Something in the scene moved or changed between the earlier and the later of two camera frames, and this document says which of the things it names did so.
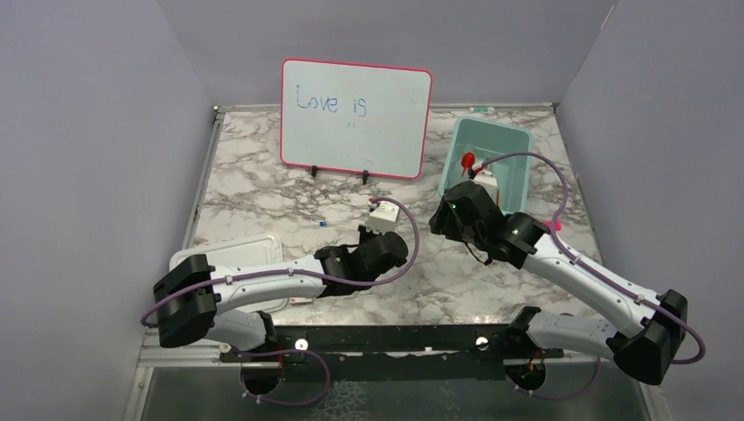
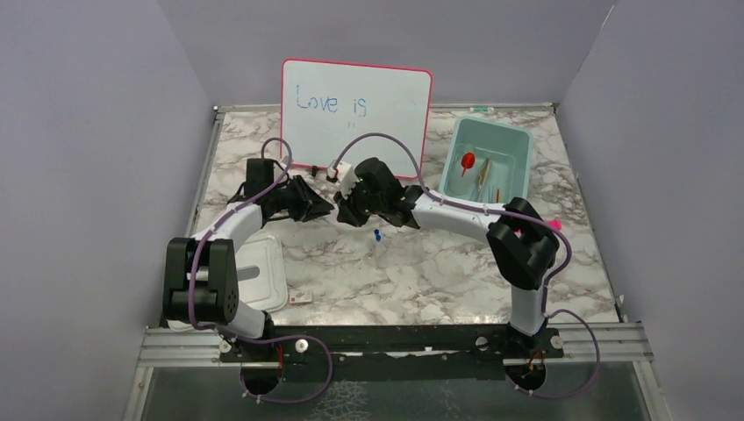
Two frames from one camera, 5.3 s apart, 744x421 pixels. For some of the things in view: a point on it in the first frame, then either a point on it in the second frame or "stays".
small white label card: (300, 299) stays
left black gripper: (365, 234) to (310, 204)
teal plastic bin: (488, 139) stays
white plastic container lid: (254, 250) stays
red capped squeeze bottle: (468, 161) stays
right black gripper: (441, 222) to (345, 211)
